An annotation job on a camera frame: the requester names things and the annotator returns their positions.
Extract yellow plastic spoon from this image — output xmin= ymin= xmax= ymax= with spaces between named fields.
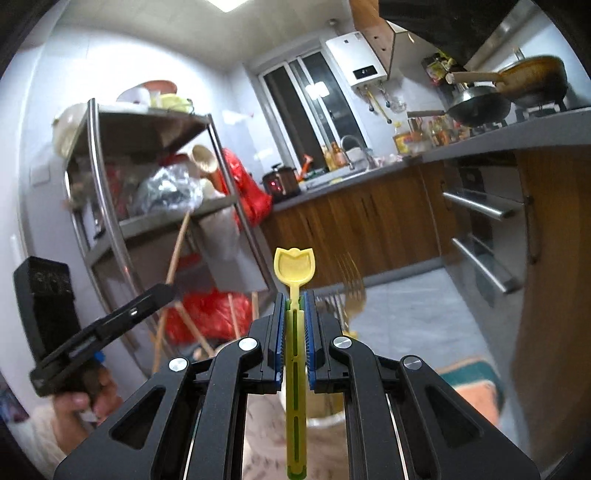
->
xmin=274 ymin=248 xmax=315 ymax=478

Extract dark red pressure cooker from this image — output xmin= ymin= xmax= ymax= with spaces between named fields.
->
xmin=262 ymin=163 xmax=301 ymax=204

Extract yellow green dish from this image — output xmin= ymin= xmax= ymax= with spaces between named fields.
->
xmin=159 ymin=93 xmax=192 ymax=112

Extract steel faucet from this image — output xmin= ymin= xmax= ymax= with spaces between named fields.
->
xmin=340 ymin=135 xmax=370 ymax=169

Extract row of condiment bottles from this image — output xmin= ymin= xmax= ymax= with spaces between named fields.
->
xmin=411 ymin=115 xmax=472 ymax=146

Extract seasoning packets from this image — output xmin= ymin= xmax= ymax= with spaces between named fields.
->
xmin=424 ymin=53 xmax=455 ymax=86

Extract beige ladle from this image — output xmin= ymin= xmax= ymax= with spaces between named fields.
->
xmin=191 ymin=144 xmax=218 ymax=174

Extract wooden base cabinet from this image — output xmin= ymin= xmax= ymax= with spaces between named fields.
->
xmin=512 ymin=148 xmax=591 ymax=467
xmin=261 ymin=161 xmax=458 ymax=291

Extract orange bottles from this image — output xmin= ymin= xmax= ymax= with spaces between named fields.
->
xmin=323 ymin=142 xmax=347 ymax=171

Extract gold fork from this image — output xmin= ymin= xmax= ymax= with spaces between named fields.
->
xmin=333 ymin=251 xmax=369 ymax=337

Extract white water heater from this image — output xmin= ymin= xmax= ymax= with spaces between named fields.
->
xmin=325 ymin=32 xmax=389 ymax=90

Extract crumpled red plastic bag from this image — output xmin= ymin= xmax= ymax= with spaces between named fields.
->
xmin=164 ymin=290 xmax=254 ymax=344

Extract beige ceramic pot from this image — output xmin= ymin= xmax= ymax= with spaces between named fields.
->
xmin=51 ymin=102 xmax=90 ymax=158

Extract black range hood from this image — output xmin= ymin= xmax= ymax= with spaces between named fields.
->
xmin=379 ymin=0 xmax=552 ymax=70

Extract white bowl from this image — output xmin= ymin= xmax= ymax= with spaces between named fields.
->
xmin=116 ymin=85 xmax=153 ymax=108

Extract clear plastic bag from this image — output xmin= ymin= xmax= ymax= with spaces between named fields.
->
xmin=131 ymin=165 xmax=205 ymax=217

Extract built-in steel oven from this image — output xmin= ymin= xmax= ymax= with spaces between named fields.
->
xmin=438 ymin=157 xmax=527 ymax=315

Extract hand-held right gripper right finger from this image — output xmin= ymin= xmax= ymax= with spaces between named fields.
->
xmin=302 ymin=290 xmax=541 ymax=480

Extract black wok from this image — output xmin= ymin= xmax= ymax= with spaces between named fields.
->
xmin=406 ymin=83 xmax=512 ymax=127

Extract hanging red plastic bag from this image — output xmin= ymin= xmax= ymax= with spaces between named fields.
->
xmin=221 ymin=148 xmax=273 ymax=227

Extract sliding window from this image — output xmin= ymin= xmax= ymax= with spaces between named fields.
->
xmin=252 ymin=48 xmax=370 ymax=171

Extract person's left hand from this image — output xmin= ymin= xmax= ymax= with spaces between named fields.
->
xmin=53 ymin=368 xmax=125 ymax=431

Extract wooden wall cabinet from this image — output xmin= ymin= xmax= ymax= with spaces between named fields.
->
xmin=348 ymin=0 xmax=409 ymax=79

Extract orange and teal mat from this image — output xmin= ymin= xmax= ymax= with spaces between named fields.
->
xmin=436 ymin=357 xmax=502 ymax=425

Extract yellow oil bottle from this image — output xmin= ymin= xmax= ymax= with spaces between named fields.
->
xmin=392 ymin=122 xmax=414 ymax=155

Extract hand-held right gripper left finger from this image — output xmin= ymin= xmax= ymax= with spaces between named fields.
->
xmin=53 ymin=291 xmax=284 ymax=480

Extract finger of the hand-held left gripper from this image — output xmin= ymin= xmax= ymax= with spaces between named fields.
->
xmin=99 ymin=282 xmax=178 ymax=340

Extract person's left forearm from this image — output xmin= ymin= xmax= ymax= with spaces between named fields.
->
xmin=25 ymin=406 xmax=98 ymax=480

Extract brown wok with wooden handle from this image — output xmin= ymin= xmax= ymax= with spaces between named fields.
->
xmin=447 ymin=54 xmax=568 ymax=109

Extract metal shelf rack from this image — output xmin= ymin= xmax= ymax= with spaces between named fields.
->
xmin=62 ymin=98 xmax=278 ymax=370

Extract gas stove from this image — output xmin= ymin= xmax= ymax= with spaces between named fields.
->
xmin=462 ymin=104 xmax=568 ymax=134

